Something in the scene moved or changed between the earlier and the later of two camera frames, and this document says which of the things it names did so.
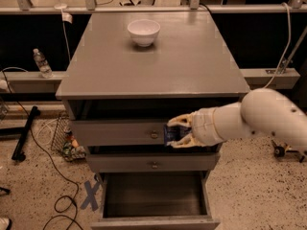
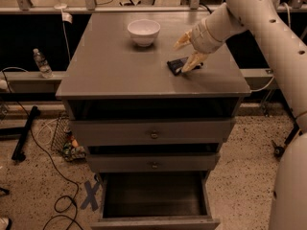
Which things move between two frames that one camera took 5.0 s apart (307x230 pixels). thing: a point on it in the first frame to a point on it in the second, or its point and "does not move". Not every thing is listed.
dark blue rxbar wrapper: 173,132 to 177,65
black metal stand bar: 19,153 does not move
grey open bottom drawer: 155,200 does not move
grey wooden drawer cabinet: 126,74 does not move
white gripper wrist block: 202,127 to 203,38
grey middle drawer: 153,163 does not move
